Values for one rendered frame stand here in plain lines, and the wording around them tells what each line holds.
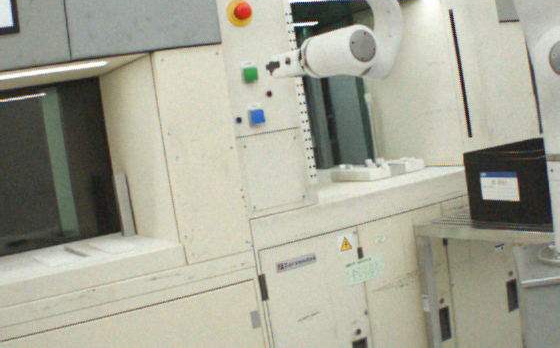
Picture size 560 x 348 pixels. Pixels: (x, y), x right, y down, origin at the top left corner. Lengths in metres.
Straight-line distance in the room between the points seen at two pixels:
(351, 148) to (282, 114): 1.08
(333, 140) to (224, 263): 1.31
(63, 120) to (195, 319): 0.68
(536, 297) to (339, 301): 0.71
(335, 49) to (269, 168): 0.48
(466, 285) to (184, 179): 0.91
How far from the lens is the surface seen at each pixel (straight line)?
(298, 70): 1.51
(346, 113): 2.85
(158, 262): 1.67
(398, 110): 2.44
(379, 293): 1.97
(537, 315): 1.33
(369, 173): 2.18
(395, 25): 1.46
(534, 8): 1.41
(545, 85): 1.30
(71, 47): 1.61
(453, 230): 1.88
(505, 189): 1.84
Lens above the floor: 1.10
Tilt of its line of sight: 4 degrees down
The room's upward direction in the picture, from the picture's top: 9 degrees counter-clockwise
